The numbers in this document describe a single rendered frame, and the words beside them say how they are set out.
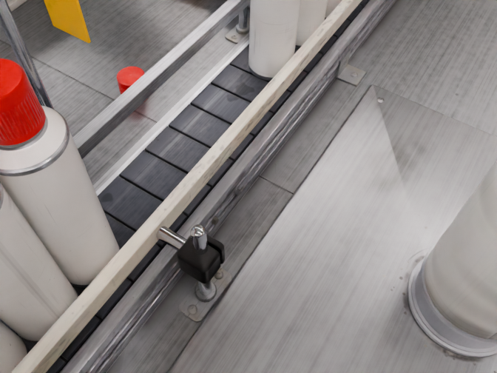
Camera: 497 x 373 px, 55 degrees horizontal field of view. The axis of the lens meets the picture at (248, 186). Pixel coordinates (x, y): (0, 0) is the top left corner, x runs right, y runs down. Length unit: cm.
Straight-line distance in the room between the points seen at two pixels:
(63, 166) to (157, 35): 43
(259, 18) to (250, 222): 21
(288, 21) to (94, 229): 28
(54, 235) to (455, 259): 27
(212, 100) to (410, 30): 34
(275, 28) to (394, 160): 18
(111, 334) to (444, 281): 25
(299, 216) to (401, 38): 37
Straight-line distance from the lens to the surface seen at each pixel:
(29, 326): 39
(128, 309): 41
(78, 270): 40
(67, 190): 32
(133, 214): 45
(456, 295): 36
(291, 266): 42
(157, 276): 42
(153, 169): 47
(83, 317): 38
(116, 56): 68
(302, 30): 58
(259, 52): 53
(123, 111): 42
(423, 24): 77
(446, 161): 52
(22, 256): 32
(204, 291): 44
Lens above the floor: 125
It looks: 55 degrees down
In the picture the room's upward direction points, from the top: 2 degrees clockwise
